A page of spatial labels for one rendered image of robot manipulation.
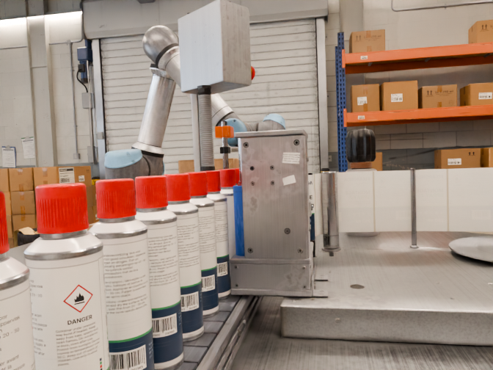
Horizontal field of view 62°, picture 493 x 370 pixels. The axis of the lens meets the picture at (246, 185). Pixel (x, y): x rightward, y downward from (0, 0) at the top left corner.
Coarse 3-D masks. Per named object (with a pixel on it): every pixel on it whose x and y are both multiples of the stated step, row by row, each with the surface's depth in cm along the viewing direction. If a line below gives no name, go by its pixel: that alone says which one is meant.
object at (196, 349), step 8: (232, 296) 66; (240, 296) 66; (224, 304) 63; (232, 304) 63; (224, 312) 59; (208, 320) 56; (216, 320) 56; (224, 320) 56; (208, 328) 54; (216, 328) 54; (208, 336) 51; (184, 344) 49; (192, 344) 49; (200, 344) 49; (208, 344) 49; (184, 352) 47; (192, 352) 47; (200, 352) 47; (184, 360) 45; (192, 360) 45; (200, 360) 45; (184, 368) 43; (192, 368) 43
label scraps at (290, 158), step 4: (284, 156) 63; (288, 156) 63; (292, 156) 63; (296, 156) 63; (284, 160) 63; (288, 160) 63; (292, 160) 63; (296, 160) 63; (288, 176) 63; (292, 176) 63; (284, 180) 63; (288, 180) 63; (292, 180) 63; (284, 184) 63
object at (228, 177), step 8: (224, 176) 76; (232, 176) 76; (224, 184) 76; (232, 184) 76; (224, 192) 75; (232, 192) 75; (232, 200) 75; (232, 208) 75; (232, 216) 75; (232, 224) 75; (232, 232) 75; (232, 240) 75; (232, 248) 75; (232, 256) 75
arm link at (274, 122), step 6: (270, 114) 135; (276, 114) 134; (264, 120) 135; (270, 120) 133; (276, 120) 133; (282, 120) 134; (258, 126) 133; (264, 126) 132; (270, 126) 132; (276, 126) 132; (282, 126) 133
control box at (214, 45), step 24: (216, 0) 94; (192, 24) 101; (216, 24) 94; (240, 24) 98; (192, 48) 101; (216, 48) 95; (240, 48) 98; (192, 72) 102; (216, 72) 95; (240, 72) 98
